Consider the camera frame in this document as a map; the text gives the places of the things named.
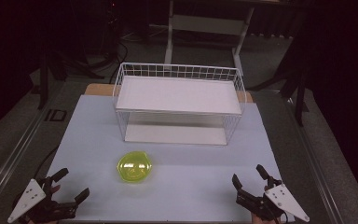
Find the wooden table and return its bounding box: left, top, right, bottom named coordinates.
left=84, top=83, right=254, bottom=104

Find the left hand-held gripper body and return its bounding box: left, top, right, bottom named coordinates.
left=7, top=176, right=77, bottom=224

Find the pale grey table cover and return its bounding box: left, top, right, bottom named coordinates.
left=45, top=93, right=296, bottom=224

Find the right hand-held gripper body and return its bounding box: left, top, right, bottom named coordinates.
left=235, top=176, right=310, bottom=224

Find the black stand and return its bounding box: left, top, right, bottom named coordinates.
left=247, top=36, right=310, bottom=127
left=36, top=49, right=105, bottom=111

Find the white wire shelf rack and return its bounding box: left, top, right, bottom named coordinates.
left=112, top=62, right=248, bottom=147

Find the yellow-green translucent bowl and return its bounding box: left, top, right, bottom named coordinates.
left=116, top=150, right=154, bottom=184

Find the black cable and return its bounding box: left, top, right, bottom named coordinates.
left=32, top=144, right=61, bottom=180
left=108, top=39, right=130, bottom=85

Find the metal floor rail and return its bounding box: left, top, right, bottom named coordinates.
left=0, top=87, right=67, bottom=217
left=282, top=95, right=345, bottom=224

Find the person's right hand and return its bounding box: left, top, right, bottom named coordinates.
left=251, top=213, right=282, bottom=224

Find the white metal desk frame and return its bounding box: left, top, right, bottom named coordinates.
left=163, top=0, right=256, bottom=77

